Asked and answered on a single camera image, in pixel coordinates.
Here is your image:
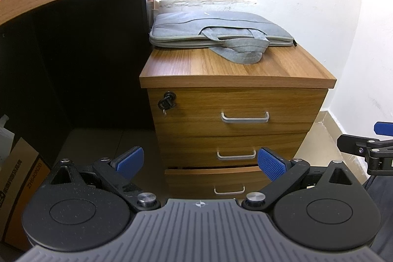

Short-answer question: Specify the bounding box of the grey laptop bag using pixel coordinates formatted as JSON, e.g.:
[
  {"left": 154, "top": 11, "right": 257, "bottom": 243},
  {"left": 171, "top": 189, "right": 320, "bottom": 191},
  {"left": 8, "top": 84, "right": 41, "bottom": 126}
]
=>
[{"left": 149, "top": 12, "right": 298, "bottom": 65}]

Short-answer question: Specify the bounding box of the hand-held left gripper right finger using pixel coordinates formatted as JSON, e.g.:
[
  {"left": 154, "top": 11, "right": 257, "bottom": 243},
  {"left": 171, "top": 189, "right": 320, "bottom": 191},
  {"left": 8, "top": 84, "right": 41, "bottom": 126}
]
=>
[{"left": 242, "top": 147, "right": 353, "bottom": 214}]

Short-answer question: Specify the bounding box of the wooden drawer cabinet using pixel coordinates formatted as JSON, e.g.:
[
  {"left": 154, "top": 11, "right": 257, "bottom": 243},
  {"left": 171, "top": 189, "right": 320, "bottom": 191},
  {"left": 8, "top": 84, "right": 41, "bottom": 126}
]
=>
[{"left": 140, "top": 41, "right": 337, "bottom": 199}]

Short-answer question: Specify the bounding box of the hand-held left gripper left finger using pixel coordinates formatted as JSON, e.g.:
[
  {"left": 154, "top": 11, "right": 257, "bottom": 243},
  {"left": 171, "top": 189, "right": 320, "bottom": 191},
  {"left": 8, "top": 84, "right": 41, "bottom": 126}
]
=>
[{"left": 48, "top": 146, "right": 161, "bottom": 214}]

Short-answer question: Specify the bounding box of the black key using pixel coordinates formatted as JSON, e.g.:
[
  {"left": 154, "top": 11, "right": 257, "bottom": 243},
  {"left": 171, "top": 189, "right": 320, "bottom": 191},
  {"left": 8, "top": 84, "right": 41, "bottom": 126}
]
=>
[{"left": 158, "top": 91, "right": 177, "bottom": 115}]

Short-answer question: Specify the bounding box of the brown cardboard box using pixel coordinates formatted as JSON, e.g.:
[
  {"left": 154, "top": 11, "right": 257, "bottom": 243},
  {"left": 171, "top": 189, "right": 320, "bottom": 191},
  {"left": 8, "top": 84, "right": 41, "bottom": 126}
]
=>
[{"left": 0, "top": 136, "right": 51, "bottom": 252}]

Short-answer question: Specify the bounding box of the person's dark trouser leg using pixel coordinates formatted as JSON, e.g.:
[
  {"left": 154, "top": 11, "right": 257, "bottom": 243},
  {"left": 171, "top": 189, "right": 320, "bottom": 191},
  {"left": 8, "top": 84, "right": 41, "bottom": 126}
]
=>
[{"left": 362, "top": 174, "right": 393, "bottom": 253}]

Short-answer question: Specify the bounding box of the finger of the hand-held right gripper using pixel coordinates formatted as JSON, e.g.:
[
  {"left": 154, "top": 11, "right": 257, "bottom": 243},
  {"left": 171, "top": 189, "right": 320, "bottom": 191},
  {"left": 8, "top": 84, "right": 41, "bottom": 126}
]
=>
[
  {"left": 374, "top": 122, "right": 393, "bottom": 137},
  {"left": 337, "top": 134, "right": 393, "bottom": 177}
]

